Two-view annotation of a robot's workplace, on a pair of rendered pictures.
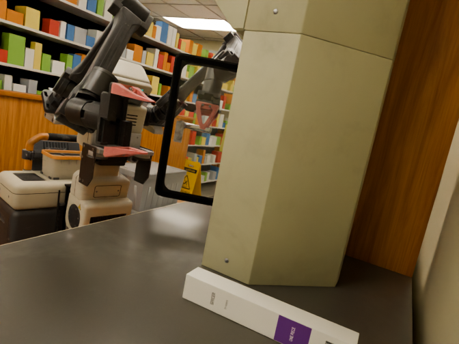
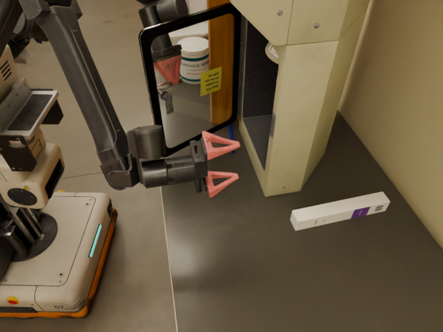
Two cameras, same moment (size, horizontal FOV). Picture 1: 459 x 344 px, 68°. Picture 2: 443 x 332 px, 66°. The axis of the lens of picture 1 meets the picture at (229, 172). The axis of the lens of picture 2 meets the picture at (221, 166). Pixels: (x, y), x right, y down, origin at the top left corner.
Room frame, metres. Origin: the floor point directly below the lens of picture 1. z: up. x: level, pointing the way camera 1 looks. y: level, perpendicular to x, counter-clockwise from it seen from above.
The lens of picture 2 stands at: (0.25, 0.52, 1.72)
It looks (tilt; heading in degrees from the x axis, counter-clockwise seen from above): 46 degrees down; 321
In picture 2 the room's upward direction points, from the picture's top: straight up
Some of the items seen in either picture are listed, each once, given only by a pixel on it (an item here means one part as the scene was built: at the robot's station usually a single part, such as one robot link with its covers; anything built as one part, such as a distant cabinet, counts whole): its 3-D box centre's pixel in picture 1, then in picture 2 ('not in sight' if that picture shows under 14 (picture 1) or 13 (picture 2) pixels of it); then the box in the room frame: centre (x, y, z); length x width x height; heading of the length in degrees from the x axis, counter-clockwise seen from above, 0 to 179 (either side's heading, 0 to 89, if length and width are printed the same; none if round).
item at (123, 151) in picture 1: (128, 141); (217, 174); (0.66, 0.20, 1.17); 0.09 x 0.07 x 0.07; 63
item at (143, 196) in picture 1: (148, 184); not in sight; (3.05, 0.71, 0.49); 0.60 x 0.42 x 0.33; 153
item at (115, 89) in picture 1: (133, 105); (217, 152); (0.66, 0.20, 1.24); 0.09 x 0.07 x 0.07; 63
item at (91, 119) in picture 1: (104, 117); (184, 168); (0.69, 0.27, 1.20); 0.07 x 0.07 x 0.10; 63
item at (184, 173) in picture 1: (218, 136); (197, 85); (0.95, 0.05, 1.19); 0.30 x 0.01 x 0.40; 90
